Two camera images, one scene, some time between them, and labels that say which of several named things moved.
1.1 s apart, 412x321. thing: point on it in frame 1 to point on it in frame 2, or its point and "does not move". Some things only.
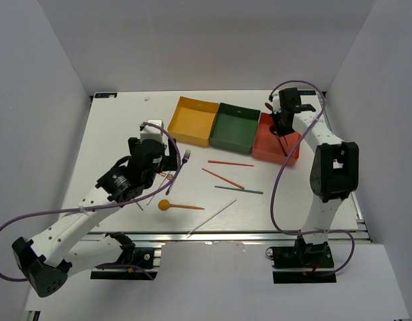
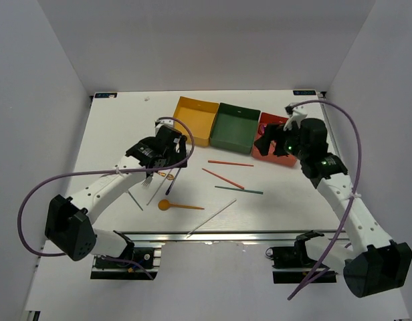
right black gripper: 281,132 to 271,133
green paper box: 235,128 does not move
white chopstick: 199,227 does not move
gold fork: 169,176 does not move
